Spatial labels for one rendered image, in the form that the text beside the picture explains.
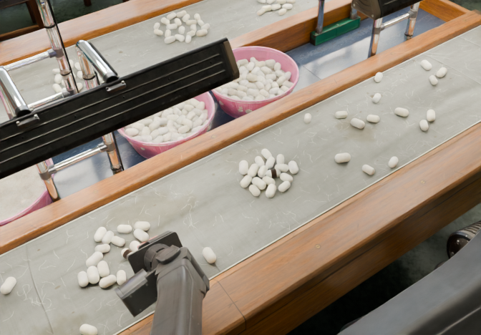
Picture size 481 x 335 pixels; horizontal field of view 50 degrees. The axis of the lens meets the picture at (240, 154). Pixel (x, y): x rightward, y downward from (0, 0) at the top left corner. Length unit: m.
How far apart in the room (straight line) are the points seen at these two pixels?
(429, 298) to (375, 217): 0.72
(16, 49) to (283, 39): 0.83
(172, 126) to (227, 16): 0.57
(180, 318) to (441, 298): 0.33
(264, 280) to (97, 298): 0.32
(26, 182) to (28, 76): 0.43
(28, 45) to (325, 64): 0.93
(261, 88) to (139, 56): 0.41
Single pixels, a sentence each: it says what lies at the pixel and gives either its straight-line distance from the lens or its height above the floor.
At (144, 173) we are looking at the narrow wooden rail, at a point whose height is 0.76.
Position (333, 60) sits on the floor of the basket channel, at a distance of 1.69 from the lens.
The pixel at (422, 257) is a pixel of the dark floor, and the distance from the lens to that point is 2.04.
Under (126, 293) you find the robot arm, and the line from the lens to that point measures 0.88.
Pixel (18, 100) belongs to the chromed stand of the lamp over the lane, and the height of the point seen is 1.12.
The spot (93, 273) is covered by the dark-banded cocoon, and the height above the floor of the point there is 0.76.
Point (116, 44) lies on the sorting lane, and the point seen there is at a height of 0.74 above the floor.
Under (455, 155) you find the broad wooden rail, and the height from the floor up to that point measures 0.76.
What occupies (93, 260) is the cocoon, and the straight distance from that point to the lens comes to 1.09.
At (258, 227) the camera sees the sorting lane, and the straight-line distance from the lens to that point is 1.11.
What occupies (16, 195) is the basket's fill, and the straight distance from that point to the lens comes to 1.30.
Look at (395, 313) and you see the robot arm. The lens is 0.41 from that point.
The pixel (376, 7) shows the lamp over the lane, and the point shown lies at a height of 1.07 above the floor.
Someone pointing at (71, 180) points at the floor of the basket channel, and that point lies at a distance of 1.37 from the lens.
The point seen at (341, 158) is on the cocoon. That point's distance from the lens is 1.23.
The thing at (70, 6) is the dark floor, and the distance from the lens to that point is 3.64.
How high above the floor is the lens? 1.62
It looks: 45 degrees down
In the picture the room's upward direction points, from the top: 3 degrees counter-clockwise
